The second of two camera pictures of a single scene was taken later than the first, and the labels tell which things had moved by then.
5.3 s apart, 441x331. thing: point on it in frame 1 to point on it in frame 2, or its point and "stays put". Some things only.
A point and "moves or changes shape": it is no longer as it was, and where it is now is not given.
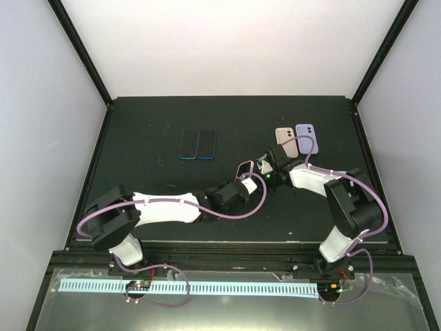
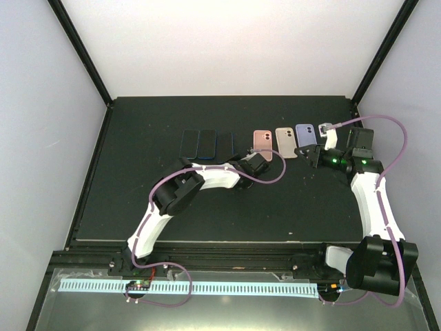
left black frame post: [85, 51] stays put
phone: [244, 167] moves or changes shape
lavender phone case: [305, 143] stays put
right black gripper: [273, 189] to [314, 155]
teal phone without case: [189, 144] stays put
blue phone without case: [207, 143] stays put
